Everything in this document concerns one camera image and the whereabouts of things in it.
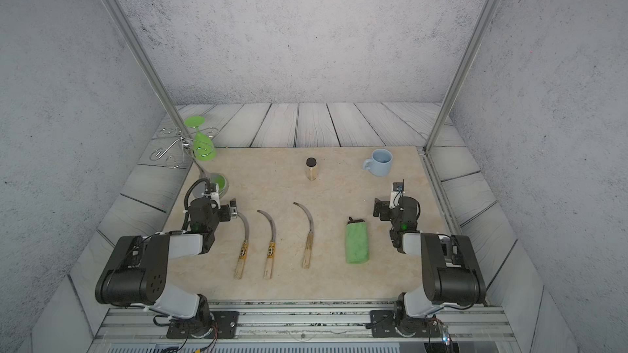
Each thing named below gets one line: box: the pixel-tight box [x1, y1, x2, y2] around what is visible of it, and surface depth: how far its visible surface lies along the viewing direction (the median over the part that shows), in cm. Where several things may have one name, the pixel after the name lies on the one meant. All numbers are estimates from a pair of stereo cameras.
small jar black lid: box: [305, 156, 319, 182], surface depth 107 cm
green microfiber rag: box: [345, 216, 369, 264], surface depth 88 cm
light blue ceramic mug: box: [362, 147, 394, 177], surface depth 112 cm
